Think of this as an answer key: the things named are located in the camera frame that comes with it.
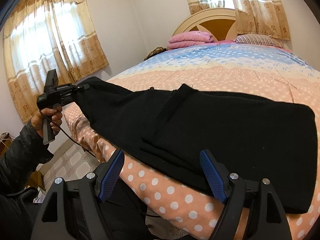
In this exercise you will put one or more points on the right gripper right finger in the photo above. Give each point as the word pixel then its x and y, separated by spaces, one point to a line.
pixel 266 219

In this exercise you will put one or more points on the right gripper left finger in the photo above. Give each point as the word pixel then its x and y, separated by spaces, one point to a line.
pixel 56 218

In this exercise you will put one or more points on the black pants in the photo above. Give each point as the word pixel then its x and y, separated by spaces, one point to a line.
pixel 252 136

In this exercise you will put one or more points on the black jacket left forearm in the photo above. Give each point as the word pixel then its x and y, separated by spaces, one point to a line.
pixel 21 159

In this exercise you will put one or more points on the person's left hand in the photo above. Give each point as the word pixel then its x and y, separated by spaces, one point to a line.
pixel 38 118

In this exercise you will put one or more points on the polka dot bed quilt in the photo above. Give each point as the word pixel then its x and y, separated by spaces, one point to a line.
pixel 264 71

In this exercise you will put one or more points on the beige side window curtain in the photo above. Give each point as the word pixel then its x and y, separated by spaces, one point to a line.
pixel 44 35

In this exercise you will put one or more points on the brown furry item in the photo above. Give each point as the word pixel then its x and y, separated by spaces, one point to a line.
pixel 156 51

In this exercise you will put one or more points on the folded pink blanket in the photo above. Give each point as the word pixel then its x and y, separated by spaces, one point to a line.
pixel 190 38

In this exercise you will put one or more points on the striped pillow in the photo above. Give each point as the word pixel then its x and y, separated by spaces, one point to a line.
pixel 256 39

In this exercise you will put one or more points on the cream wooden headboard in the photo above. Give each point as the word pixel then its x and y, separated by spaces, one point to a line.
pixel 220 22

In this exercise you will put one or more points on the beige curtain behind headboard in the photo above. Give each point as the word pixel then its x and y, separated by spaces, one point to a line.
pixel 264 17

